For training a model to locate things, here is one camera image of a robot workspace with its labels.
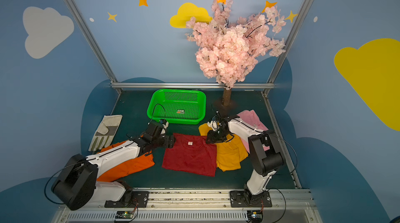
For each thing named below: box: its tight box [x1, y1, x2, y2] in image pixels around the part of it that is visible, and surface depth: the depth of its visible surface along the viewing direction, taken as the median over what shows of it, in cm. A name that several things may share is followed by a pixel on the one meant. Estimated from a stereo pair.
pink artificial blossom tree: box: [185, 0, 287, 107], surface depth 70 cm
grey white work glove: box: [88, 114, 123, 152], surface depth 99 cm
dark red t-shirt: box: [161, 132, 218, 178], surface depth 88 cm
